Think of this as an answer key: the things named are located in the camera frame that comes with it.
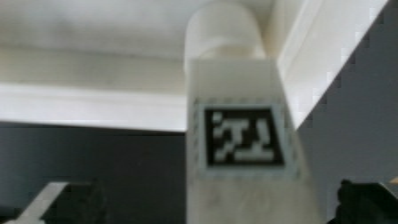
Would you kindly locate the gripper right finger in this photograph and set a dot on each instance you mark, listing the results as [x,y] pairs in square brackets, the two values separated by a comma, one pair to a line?
[368,203]

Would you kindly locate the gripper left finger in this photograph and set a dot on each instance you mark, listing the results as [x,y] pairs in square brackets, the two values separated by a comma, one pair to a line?
[30,216]

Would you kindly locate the white square table top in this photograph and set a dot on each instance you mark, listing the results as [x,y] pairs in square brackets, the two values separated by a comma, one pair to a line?
[110,62]

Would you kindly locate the white table leg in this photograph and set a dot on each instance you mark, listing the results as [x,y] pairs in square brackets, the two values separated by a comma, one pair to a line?
[249,183]

